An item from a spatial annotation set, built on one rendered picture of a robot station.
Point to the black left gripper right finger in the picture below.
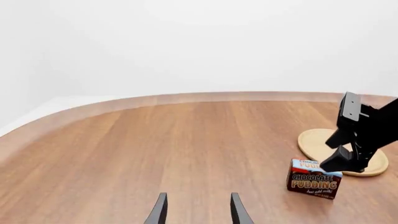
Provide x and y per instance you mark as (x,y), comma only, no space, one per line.
(240,212)

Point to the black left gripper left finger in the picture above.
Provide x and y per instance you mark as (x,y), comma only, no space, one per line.
(158,211)

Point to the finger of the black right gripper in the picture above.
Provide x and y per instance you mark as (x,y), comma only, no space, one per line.
(336,161)
(339,138)

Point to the round tan plate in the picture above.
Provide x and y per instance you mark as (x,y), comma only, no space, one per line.
(314,144)

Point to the chocolate pudding box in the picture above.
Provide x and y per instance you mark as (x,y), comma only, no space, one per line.
(312,184)

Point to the small flat plate on stalk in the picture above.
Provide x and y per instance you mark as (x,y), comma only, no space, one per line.
(349,106)

